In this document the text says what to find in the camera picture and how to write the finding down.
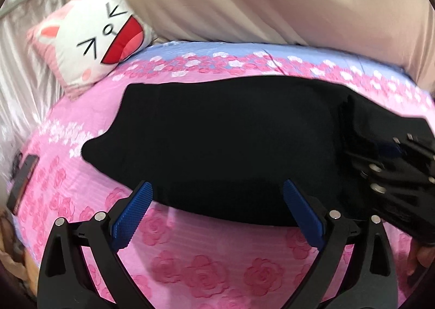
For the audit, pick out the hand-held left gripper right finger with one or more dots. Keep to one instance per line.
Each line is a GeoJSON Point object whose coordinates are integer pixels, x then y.
{"type": "Point", "coordinates": [304, 215]}

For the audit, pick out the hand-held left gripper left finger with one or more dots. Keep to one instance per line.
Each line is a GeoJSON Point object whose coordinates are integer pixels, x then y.
{"type": "Point", "coordinates": [131, 215]}

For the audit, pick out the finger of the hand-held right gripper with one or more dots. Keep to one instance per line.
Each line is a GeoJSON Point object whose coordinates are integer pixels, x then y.
{"type": "Point", "coordinates": [390, 176]}
{"type": "Point", "coordinates": [413, 145]}

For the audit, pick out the black pants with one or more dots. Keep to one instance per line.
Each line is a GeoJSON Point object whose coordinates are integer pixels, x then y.
{"type": "Point", "coordinates": [221, 145]}

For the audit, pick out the person's right hand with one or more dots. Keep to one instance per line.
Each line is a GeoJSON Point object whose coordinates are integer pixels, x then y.
{"type": "Point", "coordinates": [418, 258]}

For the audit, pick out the pink floral bedsheet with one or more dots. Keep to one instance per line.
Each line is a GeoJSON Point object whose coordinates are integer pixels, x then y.
{"type": "Point", "coordinates": [190, 261]}

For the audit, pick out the black phone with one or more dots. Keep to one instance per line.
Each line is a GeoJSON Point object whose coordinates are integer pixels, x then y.
{"type": "Point", "coordinates": [22, 183]}

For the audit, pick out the tan crumpled cloth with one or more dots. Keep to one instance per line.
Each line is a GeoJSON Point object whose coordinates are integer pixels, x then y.
{"type": "Point", "coordinates": [12, 254]}

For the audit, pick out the pink satin curtain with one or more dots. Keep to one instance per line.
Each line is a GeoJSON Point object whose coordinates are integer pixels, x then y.
{"type": "Point", "coordinates": [20, 67]}

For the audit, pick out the white cat face pillow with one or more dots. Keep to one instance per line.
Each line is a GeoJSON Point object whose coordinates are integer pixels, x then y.
{"type": "Point", "coordinates": [68, 40]}

